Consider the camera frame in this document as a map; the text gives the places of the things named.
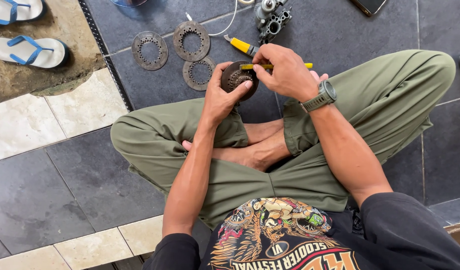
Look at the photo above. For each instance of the person's right hand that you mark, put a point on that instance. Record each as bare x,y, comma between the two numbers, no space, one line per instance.
290,71

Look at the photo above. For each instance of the olive green trousers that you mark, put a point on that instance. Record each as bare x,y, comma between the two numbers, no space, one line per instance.
383,97

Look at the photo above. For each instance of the person's bare foot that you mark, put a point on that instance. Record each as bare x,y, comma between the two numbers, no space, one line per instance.
262,129
252,153

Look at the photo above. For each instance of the person's left hand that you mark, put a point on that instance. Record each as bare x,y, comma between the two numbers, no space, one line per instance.
218,101

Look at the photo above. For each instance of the thin yellow hand tool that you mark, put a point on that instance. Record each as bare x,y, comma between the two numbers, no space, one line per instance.
290,66

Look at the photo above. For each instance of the olive green wristwatch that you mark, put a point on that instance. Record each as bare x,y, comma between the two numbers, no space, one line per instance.
323,93

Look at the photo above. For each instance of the grey metal carburetor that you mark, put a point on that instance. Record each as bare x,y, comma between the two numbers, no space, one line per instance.
271,20

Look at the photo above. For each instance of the black printed t-shirt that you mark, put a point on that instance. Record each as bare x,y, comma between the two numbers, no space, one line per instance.
402,240

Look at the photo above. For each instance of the dark smartphone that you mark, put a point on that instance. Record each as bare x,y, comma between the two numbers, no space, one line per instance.
369,5

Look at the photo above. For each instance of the rusty round clutch hub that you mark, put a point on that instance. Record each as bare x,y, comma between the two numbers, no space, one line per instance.
235,80

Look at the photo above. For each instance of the toothed steel clutch plate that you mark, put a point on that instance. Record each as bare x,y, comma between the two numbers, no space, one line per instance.
190,80
138,56
179,45

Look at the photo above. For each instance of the clear bluish plastic piece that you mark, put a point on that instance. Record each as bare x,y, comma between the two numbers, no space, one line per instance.
129,2

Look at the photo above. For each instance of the black metal drain strip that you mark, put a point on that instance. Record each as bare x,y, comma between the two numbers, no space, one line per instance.
110,63

